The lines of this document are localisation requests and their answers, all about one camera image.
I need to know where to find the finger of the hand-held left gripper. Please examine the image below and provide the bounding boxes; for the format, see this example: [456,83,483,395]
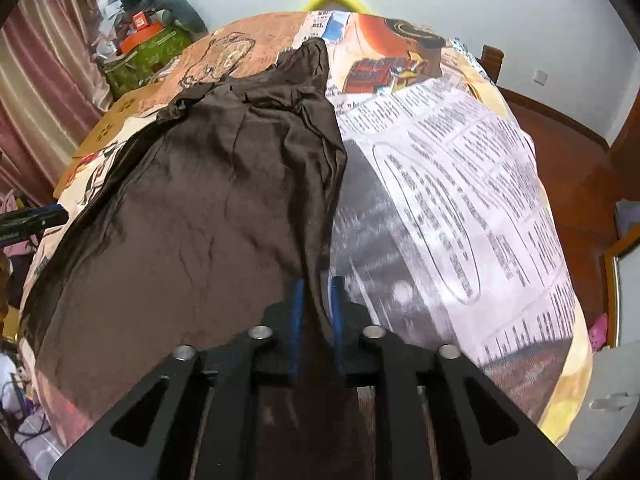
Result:
[0,205,69,247]

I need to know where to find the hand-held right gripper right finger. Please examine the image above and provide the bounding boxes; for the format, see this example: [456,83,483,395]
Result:
[327,276,579,480]

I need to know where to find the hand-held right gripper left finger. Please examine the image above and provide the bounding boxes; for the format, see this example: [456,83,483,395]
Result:
[47,280,307,480]

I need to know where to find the brown cloth garment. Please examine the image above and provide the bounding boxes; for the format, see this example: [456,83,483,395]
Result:
[17,37,376,480]

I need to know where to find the tan flat box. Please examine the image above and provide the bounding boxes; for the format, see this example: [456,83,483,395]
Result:
[52,80,171,199]

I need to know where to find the pink striped curtain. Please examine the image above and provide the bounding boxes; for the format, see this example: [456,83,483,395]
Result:
[0,0,117,206]

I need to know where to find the printed blanket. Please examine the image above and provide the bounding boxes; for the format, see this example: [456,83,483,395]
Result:
[17,10,596,446]

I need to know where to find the green patterned bag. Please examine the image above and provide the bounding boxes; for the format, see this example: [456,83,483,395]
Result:
[102,27,194,102]

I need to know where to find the orange round box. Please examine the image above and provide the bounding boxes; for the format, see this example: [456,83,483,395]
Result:
[117,22,174,54]

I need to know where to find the grey plush toy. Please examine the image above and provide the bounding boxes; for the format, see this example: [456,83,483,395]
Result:
[150,0,209,37]

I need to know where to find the pink slipper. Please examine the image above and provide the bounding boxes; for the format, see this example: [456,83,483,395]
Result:
[588,312,610,352]

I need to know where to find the wooden framed mirror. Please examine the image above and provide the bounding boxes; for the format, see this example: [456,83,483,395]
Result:
[602,224,640,349]

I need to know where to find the wooden bed frame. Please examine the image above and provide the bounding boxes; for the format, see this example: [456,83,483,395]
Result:
[481,45,640,348]

